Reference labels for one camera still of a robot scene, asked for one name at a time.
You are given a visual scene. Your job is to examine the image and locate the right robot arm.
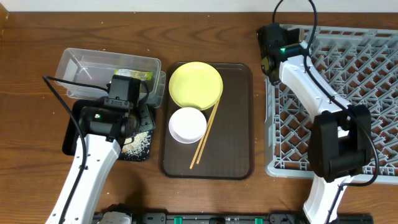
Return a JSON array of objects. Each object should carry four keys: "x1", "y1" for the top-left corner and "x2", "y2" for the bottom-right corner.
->
[{"x1": 256, "y1": 23, "x2": 373, "y2": 223}]

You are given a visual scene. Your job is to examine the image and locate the rice pile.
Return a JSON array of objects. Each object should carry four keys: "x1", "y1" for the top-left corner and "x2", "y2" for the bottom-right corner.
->
[{"x1": 121, "y1": 131, "x2": 152, "y2": 161}]

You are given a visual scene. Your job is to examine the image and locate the grey plastic dishwasher rack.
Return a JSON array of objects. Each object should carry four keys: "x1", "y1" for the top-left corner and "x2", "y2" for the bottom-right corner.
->
[{"x1": 264, "y1": 26, "x2": 397, "y2": 185}]

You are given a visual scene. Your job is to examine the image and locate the green snack wrapper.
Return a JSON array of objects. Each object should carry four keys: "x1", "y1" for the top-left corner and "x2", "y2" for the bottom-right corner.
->
[{"x1": 114, "y1": 69, "x2": 153, "y2": 81}]

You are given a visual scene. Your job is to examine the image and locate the dark brown serving tray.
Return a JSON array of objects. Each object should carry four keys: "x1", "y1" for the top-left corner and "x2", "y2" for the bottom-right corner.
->
[{"x1": 160, "y1": 63, "x2": 254, "y2": 180}]

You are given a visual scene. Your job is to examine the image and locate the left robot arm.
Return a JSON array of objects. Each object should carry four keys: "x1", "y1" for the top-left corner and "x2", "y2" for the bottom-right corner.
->
[{"x1": 43, "y1": 75, "x2": 155, "y2": 223}]

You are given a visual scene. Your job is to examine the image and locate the yellow round plate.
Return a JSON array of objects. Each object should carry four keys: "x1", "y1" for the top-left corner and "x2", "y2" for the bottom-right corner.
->
[{"x1": 169, "y1": 62, "x2": 223, "y2": 110}]

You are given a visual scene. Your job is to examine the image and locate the white bowl with rice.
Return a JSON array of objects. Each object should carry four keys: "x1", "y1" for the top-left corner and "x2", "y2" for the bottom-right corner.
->
[{"x1": 169, "y1": 107, "x2": 207, "y2": 144}]

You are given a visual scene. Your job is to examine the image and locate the wooden chopstick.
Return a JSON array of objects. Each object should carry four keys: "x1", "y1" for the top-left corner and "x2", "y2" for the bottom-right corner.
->
[
  {"x1": 188, "y1": 102, "x2": 218, "y2": 170},
  {"x1": 196, "y1": 100, "x2": 220, "y2": 164}
]

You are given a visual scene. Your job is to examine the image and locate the black plastic tray bin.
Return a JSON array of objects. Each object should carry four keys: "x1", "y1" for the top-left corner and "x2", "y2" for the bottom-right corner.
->
[{"x1": 62, "y1": 100, "x2": 150, "y2": 162}]

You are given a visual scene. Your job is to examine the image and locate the clear plastic bin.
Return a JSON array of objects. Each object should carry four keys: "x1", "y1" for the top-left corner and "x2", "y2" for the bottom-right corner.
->
[{"x1": 55, "y1": 48, "x2": 166, "y2": 108}]

